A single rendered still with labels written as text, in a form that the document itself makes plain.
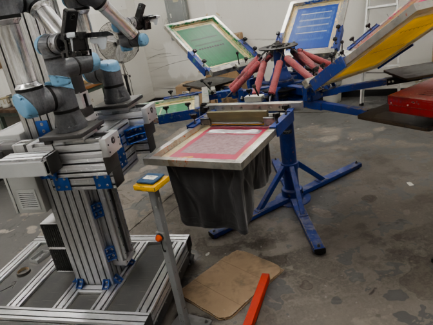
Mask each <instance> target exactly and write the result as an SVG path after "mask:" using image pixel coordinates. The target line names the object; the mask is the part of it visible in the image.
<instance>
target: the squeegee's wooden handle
mask: <svg viewBox="0 0 433 325"><path fill-rule="evenodd" d="M268 116H269V112H268V110H238V111H208V112H207V117H208V118H210V120H211V123H212V122H263V123H264V119H263V117H268Z"/></svg>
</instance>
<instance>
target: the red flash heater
mask: <svg viewBox="0 0 433 325"><path fill-rule="evenodd" d="M387 104H389V111H390V112H396V113H404V114H409V115H417V116H421V117H429V118H433V78H431V79H428V80H426V81H423V82H421V83H418V84H415V85H413V86H410V87H408V88H405V89H403V90H400V91H398V92H395V93H393V94H390V95H388V96H387Z"/></svg>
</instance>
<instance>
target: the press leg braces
mask: <svg viewBox="0 0 433 325"><path fill-rule="evenodd" d="M298 164H299V168H301V169H302V170H304V171H305V172H307V173H309V174H310V175H312V176H313V177H315V178H317V179H316V180H314V181H316V182H319V183H321V182H323V181H325V180H327V179H328V178H327V177H324V176H321V175H320V174H319V173H316V172H315V171H314V170H312V169H310V168H309V167H307V166H306V165H304V164H303V163H301V162H300V161H298ZM289 171H290V174H291V179H292V182H293V186H294V192H295V195H296V200H297V203H298V209H299V210H297V213H298V215H299V217H305V216H308V214H307V212H306V210H305V209H304V205H303V200H302V195H301V192H300V187H299V184H298V179H297V176H296V172H295V169H294V166H290V167H289ZM284 172H285V167H284V166H281V167H280V168H279V170H278V172H277V173H276V175H275V177H274V179H273V181H272V182H271V184H270V186H269V187H268V189H267V191H266V193H265V195H264V196H263V198H262V200H261V201H260V203H259V205H258V207H257V208H255V209H254V211H256V212H258V213H259V212H261V211H263V210H265V209H267V208H268V207H267V206H266V204H267V202H268V200H269V199H270V197H271V195H272V194H273V192H274V190H275V188H276V186H277V185H278V183H279V181H280V179H282V180H283V179H284Z"/></svg>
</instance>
